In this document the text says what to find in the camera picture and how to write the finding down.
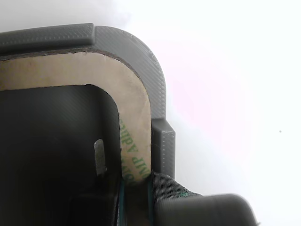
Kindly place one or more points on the tan rectangular adhesive frame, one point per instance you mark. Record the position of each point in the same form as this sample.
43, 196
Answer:
131, 94

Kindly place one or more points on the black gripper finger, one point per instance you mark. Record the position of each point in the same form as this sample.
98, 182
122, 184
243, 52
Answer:
192, 209

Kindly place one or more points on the gray ridged frame holder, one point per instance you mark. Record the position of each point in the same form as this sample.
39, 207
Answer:
145, 58

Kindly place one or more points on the tabbed black gripper finger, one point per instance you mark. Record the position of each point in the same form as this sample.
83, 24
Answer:
98, 207

